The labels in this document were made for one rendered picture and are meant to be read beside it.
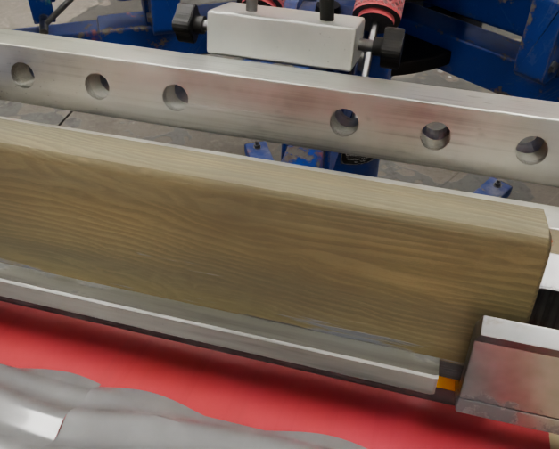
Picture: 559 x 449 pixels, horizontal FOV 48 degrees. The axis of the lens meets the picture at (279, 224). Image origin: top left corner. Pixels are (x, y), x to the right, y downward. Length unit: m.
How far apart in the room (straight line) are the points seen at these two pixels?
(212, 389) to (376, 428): 0.08
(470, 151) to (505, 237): 0.24
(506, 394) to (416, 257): 0.07
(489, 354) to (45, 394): 0.19
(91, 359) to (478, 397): 0.18
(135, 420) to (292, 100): 0.28
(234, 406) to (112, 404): 0.05
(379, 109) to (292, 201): 0.23
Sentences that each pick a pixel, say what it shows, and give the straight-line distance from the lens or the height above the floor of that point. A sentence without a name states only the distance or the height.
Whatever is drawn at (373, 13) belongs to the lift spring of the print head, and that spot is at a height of 1.08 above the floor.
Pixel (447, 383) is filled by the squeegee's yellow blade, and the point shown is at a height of 1.10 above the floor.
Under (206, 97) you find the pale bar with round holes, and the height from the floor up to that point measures 1.09.
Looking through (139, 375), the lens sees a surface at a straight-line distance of 0.32.
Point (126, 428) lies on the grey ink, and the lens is 0.28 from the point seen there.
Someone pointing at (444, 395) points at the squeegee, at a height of 1.10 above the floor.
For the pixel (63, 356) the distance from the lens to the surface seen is 0.33.
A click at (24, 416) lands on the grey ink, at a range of 0.30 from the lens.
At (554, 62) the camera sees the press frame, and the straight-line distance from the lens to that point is 0.89.
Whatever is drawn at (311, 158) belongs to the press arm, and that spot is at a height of 0.92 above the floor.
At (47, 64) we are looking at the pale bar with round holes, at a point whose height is 1.09.
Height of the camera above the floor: 1.35
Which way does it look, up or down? 43 degrees down
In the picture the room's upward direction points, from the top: straight up
